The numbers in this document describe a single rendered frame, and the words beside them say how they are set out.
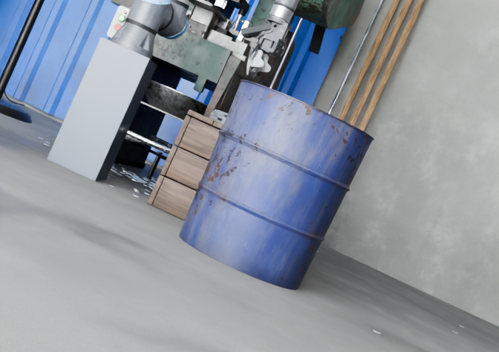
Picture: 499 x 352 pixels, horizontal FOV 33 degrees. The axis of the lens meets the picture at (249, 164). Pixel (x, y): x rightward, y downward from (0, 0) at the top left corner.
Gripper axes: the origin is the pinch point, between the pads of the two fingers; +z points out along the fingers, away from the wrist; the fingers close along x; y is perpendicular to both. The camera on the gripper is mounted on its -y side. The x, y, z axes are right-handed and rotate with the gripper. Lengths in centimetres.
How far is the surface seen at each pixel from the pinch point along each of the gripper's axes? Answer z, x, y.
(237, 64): -4.7, 34.3, -26.0
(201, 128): 24.5, -8.0, -3.6
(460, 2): -97, 190, -4
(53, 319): 55, -160, 79
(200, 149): 31.1, -7.1, -1.4
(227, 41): -13, 46, -41
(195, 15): -18, 38, -56
